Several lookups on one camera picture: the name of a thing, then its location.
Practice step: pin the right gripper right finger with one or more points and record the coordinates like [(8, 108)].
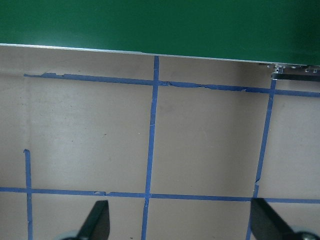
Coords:
[(266, 224)]

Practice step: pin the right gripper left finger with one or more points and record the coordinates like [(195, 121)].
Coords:
[(97, 224)]

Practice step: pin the green conveyor belt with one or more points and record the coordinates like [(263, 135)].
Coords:
[(284, 32)]

